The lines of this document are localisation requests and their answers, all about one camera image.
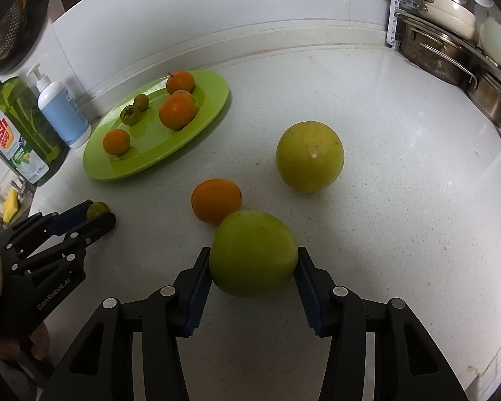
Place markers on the white ceramic teapot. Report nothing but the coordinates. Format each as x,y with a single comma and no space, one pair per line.
499,37

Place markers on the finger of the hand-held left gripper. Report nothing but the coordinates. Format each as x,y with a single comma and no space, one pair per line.
69,217
96,227

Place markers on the green plate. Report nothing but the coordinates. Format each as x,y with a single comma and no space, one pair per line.
150,154

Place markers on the large orange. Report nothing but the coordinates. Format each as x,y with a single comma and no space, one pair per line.
177,111

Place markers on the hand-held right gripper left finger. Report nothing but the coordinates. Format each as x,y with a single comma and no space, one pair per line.
198,300

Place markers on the small brown kiwi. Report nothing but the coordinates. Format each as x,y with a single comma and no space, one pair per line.
141,101

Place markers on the perforated metal colander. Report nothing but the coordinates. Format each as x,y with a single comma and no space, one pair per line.
8,29

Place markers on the green dish soap bottle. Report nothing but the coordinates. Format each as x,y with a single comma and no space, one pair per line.
25,125

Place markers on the large yellow-green apple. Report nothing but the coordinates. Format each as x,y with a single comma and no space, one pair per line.
309,156

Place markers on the green apple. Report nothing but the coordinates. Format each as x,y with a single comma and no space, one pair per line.
254,252

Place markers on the white blue pump bottle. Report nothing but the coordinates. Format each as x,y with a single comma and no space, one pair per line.
62,112

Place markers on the black frying pan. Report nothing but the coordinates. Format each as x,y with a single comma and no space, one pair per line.
37,21

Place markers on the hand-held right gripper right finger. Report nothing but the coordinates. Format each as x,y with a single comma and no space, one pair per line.
309,300

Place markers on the person's left hand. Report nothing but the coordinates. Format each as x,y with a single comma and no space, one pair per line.
39,342

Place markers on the metal pot rack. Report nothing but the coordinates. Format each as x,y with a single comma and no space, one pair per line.
394,21

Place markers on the yellow sponge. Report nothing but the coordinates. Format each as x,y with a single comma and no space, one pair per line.
11,205

